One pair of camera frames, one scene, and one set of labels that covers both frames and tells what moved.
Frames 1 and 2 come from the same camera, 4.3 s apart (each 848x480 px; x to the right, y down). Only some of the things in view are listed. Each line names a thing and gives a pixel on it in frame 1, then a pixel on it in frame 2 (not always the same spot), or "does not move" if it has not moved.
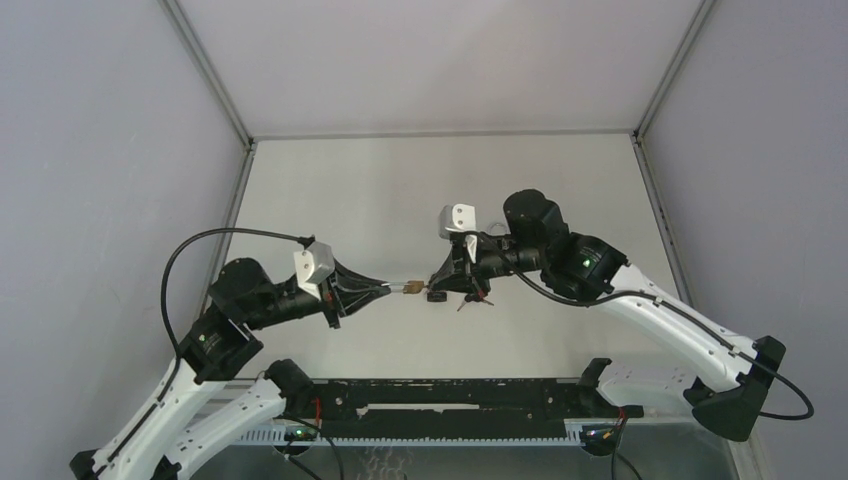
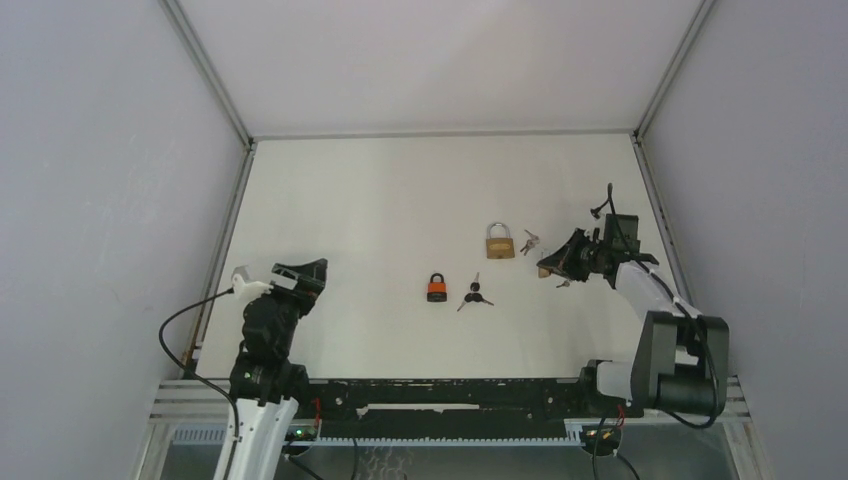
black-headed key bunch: x=475 y=298 does not move
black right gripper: x=460 y=271 -> x=562 y=261
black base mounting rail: x=455 y=409 does not move
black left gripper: x=344 y=280 -> x=304 y=293
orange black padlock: x=436 y=296 does not move
